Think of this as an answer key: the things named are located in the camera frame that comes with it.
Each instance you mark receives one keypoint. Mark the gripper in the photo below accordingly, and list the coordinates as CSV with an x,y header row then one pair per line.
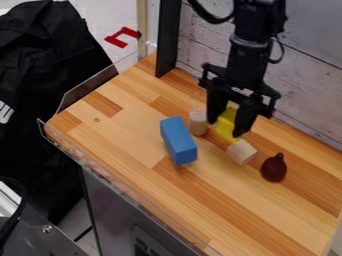
x,y
246,71

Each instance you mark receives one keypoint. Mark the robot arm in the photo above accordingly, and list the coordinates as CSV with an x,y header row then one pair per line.
x,y
258,16

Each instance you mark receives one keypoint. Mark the yellow block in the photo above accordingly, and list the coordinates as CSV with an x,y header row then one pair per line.
x,y
226,123

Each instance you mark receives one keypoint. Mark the white wooden cube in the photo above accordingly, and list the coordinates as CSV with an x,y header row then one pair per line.
x,y
242,152

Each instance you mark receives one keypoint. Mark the blue rectangular block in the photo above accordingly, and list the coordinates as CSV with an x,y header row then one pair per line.
x,y
178,140

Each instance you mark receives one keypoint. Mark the white wooden cylinder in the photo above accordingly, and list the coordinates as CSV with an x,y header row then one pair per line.
x,y
197,122

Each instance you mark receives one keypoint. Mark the dark red toy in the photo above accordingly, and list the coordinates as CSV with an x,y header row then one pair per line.
x,y
273,168

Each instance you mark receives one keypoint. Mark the black bag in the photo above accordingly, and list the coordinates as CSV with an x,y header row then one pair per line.
x,y
40,100

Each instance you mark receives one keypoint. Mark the black post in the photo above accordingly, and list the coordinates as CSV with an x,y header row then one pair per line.
x,y
168,36

